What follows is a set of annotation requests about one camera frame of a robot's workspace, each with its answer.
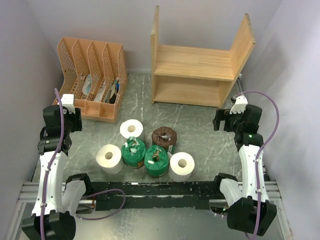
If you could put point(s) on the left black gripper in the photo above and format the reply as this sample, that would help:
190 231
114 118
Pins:
76 119

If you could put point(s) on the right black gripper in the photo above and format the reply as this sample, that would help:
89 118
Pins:
222 114

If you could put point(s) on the white roll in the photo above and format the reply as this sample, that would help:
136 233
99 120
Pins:
131 128
181 166
109 158

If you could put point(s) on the brown roll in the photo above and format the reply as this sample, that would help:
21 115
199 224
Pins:
165 137

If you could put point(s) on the green roll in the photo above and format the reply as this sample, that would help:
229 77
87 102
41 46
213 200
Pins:
156 161
133 152

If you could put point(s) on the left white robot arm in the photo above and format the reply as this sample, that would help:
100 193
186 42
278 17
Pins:
53 215

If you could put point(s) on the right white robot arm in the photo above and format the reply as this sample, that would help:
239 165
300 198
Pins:
249 209

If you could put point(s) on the wooden two-tier shelf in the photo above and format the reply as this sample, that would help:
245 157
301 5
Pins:
197 76

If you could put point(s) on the stationery in organizer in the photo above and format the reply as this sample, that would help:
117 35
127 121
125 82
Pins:
111 95

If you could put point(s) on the orange plastic file organizer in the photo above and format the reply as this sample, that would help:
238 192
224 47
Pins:
103 61

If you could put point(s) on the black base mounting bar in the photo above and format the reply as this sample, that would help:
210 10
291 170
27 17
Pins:
200 195

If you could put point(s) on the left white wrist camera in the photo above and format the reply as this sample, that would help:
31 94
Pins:
68 103

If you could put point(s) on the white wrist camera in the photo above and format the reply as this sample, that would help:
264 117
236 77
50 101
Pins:
68 103
239 106

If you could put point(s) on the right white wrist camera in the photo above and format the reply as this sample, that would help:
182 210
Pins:
239 106

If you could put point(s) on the aluminium rail frame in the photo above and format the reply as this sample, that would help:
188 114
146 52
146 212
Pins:
29 192

